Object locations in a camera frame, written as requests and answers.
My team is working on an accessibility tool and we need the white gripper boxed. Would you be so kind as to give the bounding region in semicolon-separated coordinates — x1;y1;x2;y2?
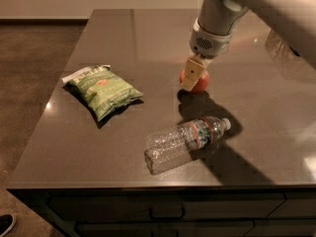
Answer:
181;19;233;92

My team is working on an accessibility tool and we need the black shoe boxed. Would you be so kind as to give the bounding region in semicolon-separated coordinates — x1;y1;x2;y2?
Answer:
0;214;16;237

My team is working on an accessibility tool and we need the clear plastic water bottle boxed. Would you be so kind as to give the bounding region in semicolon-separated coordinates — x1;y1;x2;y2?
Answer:
144;117;231;175

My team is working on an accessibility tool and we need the black drawer handle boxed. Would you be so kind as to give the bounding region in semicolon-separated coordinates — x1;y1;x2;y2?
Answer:
149;203;186;221

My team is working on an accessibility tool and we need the green chip bag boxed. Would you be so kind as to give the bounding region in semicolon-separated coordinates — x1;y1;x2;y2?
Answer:
62;65;143;121

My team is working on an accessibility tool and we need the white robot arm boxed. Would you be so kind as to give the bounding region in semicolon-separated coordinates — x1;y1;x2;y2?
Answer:
182;0;316;92

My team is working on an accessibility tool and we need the red apple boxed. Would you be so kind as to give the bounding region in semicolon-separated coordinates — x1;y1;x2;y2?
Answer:
192;71;209;94

